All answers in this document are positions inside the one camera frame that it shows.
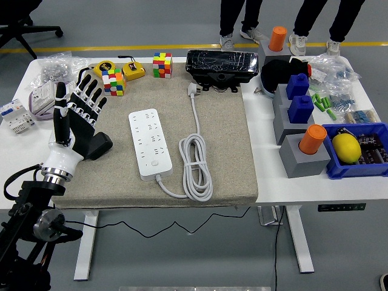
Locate large clear bag blue parts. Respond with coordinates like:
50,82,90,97
307,53,363,92

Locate black floor cable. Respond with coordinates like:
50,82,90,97
274,206,286,291

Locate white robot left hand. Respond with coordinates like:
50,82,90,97
43,73,108,175

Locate black power adapter plug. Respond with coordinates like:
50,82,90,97
87,132,113,161

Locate white table leg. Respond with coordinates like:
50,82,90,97
73,209,100,281
286,206,315,274

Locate black office chair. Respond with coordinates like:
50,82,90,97
0,0,64,60

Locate lilac oval tray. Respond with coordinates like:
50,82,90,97
28,81,77,121

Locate black table control panel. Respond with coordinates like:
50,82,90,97
317,202,367,212

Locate white power strip cable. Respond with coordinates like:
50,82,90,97
155,82,214,202

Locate clear bag of resistors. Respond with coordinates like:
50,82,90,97
344,108,380,124

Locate clear bag of screws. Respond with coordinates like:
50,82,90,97
29,51,74,90

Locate small clear plastic bag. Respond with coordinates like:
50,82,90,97
71,56,93,73

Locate grey box under table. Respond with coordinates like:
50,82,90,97
257,206,284,227

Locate small yellow tape measure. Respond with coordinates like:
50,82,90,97
118,55,146,82

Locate white circuit breaker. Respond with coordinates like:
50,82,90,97
0,98,36,135

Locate blue block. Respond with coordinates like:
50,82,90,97
287,95,315,124
286,73,310,101

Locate yellow lemon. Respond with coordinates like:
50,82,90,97
331,133,362,165

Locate small clear bag blue parts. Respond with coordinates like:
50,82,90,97
329,90,357,112

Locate dark brown capacitor pack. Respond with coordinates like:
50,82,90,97
357,133,388,165

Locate large white wall socket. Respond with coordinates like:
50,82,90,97
32,80,58,115

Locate orange cylinder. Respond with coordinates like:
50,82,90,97
298,124,327,155
269,26,288,52

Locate black cloth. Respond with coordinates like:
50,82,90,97
260,58,310,93

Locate thin black adapter cord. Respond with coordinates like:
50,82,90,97
65,206,252,238

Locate large yellow tape measure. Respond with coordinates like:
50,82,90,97
75,60,118,90

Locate multicoloured puzzle cube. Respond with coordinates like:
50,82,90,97
101,68,127,96
152,52,173,79

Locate person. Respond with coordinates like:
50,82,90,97
218,0,269,52
287,0,366,58

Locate white blue-rimmed object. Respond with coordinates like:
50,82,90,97
260,78,278,99

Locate grey block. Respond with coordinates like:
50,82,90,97
278,133,332,179
272,104,316,146
258,39,292,66
272,83,293,115

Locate blue plastic bin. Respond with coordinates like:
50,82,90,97
321,122,388,180

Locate white power strip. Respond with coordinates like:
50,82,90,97
128,108,173,182

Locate grey-brown mat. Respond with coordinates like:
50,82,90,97
51,62,259,210

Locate black film-wrapped device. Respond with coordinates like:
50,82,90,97
185,49,260,93

